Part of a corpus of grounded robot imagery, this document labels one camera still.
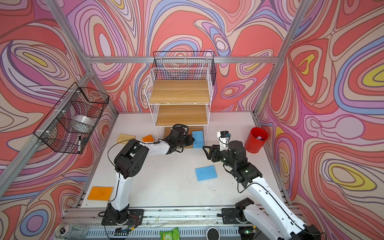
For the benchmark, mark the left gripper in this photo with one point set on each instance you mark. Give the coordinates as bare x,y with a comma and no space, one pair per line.
188,137

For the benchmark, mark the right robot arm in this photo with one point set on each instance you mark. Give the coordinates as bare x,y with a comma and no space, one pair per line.
276,221

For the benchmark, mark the orange flat sponge front left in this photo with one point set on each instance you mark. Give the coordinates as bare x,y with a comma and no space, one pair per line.
100,193

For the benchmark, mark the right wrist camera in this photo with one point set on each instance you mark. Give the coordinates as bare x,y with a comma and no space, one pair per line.
224,139

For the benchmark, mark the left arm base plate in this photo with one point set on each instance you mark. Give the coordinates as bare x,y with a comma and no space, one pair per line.
133,217

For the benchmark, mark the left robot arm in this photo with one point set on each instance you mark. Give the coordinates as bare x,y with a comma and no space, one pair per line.
128,163

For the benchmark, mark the silver drink can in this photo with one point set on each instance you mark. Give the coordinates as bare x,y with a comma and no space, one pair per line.
70,231

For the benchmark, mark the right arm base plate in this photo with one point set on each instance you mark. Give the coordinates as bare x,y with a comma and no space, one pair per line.
231,216

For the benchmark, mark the black wire basket left wall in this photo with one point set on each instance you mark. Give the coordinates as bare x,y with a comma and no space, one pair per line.
56,133

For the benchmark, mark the white wire wooden shelf rack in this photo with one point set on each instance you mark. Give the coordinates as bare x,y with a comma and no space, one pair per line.
180,96

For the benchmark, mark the green wipes packet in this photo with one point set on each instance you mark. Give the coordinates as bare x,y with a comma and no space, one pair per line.
170,235

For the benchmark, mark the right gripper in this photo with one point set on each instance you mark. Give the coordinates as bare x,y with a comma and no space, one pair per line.
213,149

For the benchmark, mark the black marker in basket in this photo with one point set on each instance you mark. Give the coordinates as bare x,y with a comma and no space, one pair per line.
79,145

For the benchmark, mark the red plastic cup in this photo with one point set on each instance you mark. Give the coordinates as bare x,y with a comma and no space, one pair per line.
256,140

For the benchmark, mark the beige sponge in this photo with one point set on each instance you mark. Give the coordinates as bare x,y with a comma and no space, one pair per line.
124,138

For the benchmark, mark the blue sponge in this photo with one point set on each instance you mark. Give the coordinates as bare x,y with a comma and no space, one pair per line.
206,173
198,139

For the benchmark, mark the black round speaker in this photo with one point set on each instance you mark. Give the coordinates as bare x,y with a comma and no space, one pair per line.
213,234

